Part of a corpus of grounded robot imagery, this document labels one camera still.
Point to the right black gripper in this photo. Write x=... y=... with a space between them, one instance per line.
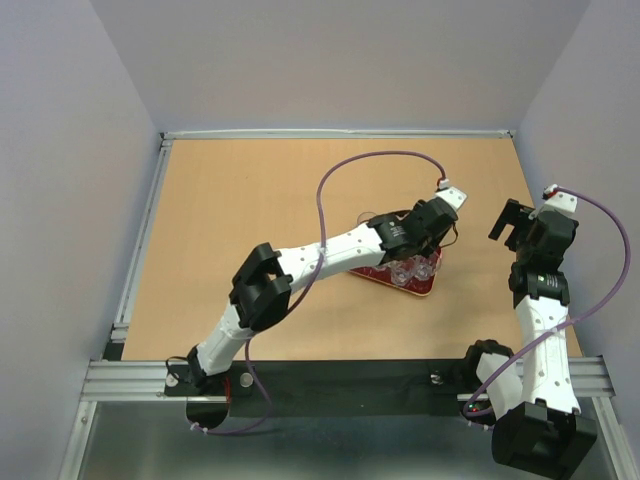
x=511 y=215

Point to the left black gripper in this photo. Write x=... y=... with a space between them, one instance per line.
x=433 y=245

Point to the clear glass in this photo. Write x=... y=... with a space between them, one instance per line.
x=368 y=218
x=401 y=272
x=425 y=267

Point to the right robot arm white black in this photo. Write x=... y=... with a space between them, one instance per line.
x=539 y=427

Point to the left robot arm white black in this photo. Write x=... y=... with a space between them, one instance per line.
x=265 y=282

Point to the red lacquer tray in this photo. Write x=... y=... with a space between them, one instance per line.
x=381 y=275

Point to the circuit board with leds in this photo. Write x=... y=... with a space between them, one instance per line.
x=477 y=408

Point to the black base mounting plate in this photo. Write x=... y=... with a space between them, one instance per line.
x=342 y=388

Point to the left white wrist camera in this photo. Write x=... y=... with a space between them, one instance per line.
x=453 y=196

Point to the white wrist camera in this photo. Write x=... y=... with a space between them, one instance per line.
x=453 y=196
x=558 y=201

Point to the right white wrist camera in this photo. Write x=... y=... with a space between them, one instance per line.
x=558 y=201

